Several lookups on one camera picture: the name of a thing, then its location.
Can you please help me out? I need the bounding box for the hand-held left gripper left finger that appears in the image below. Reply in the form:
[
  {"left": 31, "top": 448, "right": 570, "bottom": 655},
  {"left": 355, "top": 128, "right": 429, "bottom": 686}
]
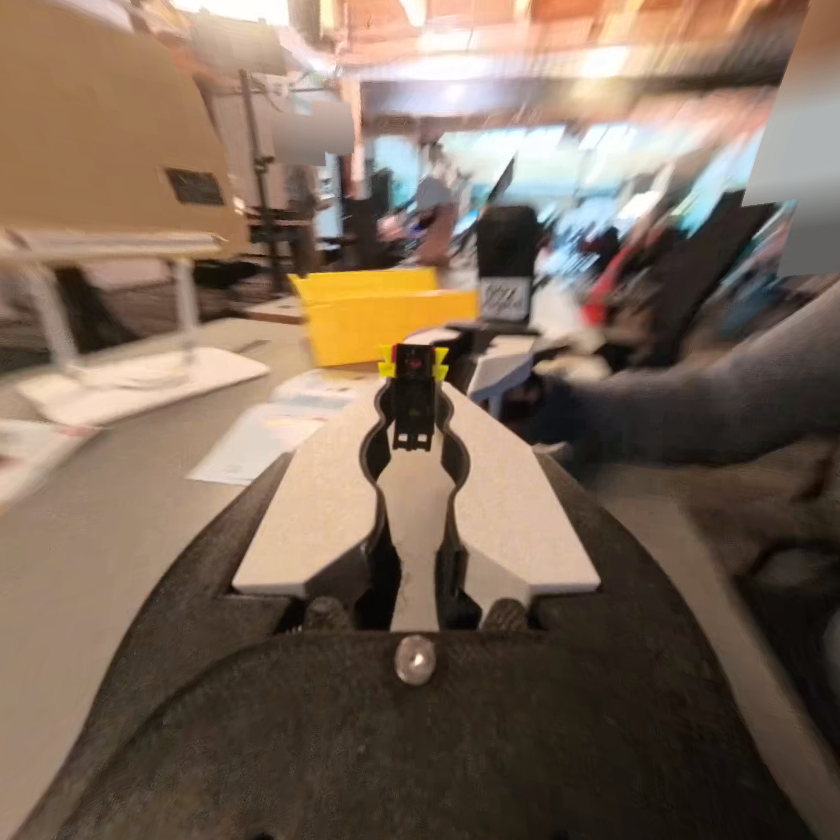
[{"left": 231, "top": 379, "right": 396, "bottom": 631}]

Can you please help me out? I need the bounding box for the red yellow black brick assembly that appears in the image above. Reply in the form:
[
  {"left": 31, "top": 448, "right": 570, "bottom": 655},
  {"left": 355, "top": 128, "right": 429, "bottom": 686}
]
[{"left": 377, "top": 343, "right": 452, "bottom": 454}]

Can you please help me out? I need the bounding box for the black light stand pole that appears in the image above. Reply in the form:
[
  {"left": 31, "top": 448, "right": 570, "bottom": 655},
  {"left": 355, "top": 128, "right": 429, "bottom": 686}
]
[{"left": 238, "top": 69, "right": 280, "bottom": 263}]

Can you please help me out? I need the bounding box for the closed instruction booklet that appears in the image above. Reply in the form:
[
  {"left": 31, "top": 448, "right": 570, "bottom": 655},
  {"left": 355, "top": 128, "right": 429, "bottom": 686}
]
[{"left": 0, "top": 419, "right": 101, "bottom": 506}]

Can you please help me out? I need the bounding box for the yellow plastic bin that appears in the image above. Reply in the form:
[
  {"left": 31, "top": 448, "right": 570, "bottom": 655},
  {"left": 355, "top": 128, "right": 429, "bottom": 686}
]
[{"left": 287, "top": 266, "right": 480, "bottom": 368}]

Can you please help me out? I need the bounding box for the open instruction booklet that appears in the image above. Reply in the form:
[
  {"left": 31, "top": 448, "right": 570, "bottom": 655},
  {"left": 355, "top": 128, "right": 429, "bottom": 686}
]
[{"left": 187, "top": 367, "right": 371, "bottom": 488}]

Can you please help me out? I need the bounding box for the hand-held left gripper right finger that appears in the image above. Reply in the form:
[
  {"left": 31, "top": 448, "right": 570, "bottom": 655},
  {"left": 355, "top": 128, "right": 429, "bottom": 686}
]
[{"left": 436, "top": 382, "right": 602, "bottom": 631}]

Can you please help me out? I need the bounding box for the wooden book stand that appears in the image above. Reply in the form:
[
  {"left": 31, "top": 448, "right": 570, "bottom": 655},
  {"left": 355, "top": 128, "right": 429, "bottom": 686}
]
[{"left": 0, "top": 0, "right": 271, "bottom": 427}]

